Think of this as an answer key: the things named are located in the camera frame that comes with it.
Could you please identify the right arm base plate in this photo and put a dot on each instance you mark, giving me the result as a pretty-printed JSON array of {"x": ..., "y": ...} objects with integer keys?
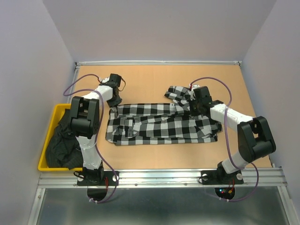
[{"x": 213, "y": 177}]

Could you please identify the aluminium front rail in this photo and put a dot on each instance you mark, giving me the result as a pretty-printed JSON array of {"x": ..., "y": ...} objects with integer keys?
[{"x": 158, "y": 178}]

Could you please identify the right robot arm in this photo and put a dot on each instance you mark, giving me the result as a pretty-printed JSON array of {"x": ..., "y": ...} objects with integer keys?
[{"x": 254, "y": 136}]

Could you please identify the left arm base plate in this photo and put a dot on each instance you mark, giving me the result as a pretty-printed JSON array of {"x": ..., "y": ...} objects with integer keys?
[{"x": 103, "y": 178}]

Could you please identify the black white checkered shirt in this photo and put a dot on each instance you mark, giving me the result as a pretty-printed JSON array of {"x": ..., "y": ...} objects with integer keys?
[{"x": 160, "y": 123}]

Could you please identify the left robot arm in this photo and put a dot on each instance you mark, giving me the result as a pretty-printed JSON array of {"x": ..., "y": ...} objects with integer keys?
[{"x": 86, "y": 114}]

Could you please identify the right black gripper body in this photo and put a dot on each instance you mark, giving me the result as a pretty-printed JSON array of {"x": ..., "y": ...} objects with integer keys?
[{"x": 194, "y": 105}]

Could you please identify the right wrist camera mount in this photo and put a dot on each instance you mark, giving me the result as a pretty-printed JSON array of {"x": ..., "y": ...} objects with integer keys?
[{"x": 192, "y": 91}]

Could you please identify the yellow plastic bin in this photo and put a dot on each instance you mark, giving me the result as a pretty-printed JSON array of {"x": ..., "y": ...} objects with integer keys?
[{"x": 56, "y": 116}]

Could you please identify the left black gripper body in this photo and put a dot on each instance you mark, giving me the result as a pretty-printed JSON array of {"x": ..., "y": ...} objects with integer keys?
[{"x": 115, "y": 101}]

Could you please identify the dark shirt in bin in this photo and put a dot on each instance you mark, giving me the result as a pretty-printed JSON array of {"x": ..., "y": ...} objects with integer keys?
[{"x": 63, "y": 150}]

